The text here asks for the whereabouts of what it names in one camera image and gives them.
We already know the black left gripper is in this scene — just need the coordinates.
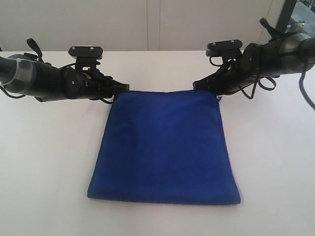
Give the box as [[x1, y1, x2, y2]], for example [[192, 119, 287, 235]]
[[61, 67, 129, 100]]

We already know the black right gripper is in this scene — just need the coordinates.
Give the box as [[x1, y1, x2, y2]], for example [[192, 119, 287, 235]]
[[192, 59, 258, 95]]

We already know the blue towel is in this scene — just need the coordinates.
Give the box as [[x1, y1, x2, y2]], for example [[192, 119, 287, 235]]
[[87, 90, 241, 205]]

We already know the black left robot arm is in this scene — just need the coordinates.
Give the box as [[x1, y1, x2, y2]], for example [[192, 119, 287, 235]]
[[0, 55, 129, 103]]

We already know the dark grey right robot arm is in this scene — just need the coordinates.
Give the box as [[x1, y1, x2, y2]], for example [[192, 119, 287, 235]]
[[193, 33, 315, 95]]

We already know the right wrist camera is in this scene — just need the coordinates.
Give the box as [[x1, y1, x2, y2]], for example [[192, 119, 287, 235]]
[[205, 39, 243, 67]]

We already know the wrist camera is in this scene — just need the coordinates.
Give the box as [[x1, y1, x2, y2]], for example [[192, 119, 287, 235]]
[[205, 39, 243, 67], [68, 46, 103, 72]]

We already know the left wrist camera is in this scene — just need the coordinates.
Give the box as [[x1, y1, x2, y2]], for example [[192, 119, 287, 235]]
[[68, 46, 103, 72]]

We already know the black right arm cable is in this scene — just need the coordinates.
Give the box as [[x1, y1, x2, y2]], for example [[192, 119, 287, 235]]
[[241, 17, 315, 110]]

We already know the dark window frame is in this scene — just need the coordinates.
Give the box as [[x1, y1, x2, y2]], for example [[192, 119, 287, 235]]
[[276, 0, 297, 32]]

